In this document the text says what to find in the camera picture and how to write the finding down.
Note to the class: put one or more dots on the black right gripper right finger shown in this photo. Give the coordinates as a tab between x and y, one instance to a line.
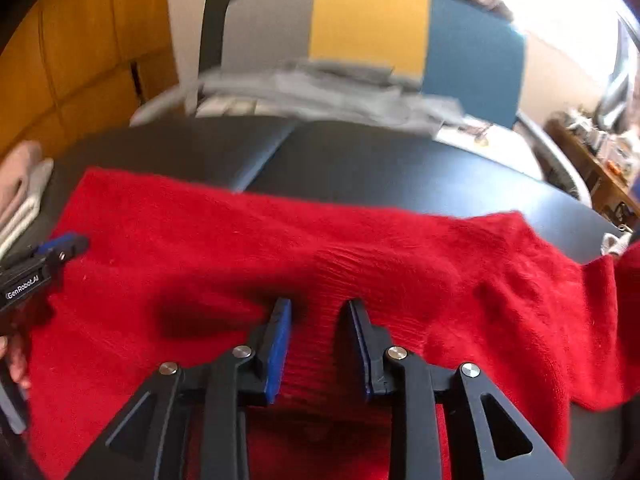
443	417

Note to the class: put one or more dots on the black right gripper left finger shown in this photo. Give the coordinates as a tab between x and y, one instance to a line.
149	437

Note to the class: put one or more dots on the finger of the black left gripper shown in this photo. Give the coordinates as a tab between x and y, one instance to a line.
60	250

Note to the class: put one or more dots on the red knit sweater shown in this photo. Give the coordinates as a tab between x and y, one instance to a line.
180	272

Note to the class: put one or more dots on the grey clothes pile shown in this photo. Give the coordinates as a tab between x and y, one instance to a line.
361	94

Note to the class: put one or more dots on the person's left hand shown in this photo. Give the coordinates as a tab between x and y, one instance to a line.
13	354

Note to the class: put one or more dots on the pink folded knit garment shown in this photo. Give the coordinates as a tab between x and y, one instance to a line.
15	171

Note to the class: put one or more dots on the wooden panel wardrobe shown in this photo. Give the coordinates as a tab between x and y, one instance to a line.
77	67

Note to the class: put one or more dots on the grey yellow blue chair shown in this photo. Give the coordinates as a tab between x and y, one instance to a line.
447	47

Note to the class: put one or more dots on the wooden desk with clutter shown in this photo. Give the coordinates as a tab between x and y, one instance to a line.
610	195

